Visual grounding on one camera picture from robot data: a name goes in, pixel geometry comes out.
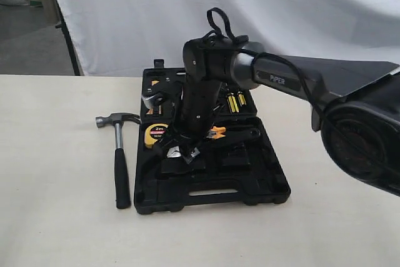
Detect small yellow black screwdriver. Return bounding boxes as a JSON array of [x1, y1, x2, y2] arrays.
[[237, 91, 247, 106]]

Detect black backdrop stand pole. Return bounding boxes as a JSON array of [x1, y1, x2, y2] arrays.
[[53, 0, 83, 76]]

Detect black handled adjustable wrench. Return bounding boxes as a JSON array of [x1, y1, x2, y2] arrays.
[[167, 126, 261, 158]]

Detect orange utility knife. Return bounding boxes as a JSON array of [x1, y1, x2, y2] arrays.
[[146, 80, 162, 116]]

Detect black plastic tool case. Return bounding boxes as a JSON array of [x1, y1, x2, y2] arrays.
[[133, 58, 292, 216]]

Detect large yellow black screwdriver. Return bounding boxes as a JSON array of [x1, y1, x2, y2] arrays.
[[226, 91, 239, 114]]

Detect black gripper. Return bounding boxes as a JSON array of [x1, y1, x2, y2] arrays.
[[152, 123, 213, 164]]

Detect orange handled pliers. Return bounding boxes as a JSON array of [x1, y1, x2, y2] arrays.
[[206, 126, 226, 139]]

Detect yellow tape measure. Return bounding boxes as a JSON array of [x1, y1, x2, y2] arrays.
[[144, 123, 168, 149]]

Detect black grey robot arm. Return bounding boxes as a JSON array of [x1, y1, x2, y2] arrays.
[[157, 36, 399, 195]]

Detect white backdrop cloth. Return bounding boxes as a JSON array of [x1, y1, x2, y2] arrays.
[[57, 0, 399, 76]]

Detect steel claw hammer black grip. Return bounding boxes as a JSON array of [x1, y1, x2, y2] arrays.
[[95, 113, 141, 209]]

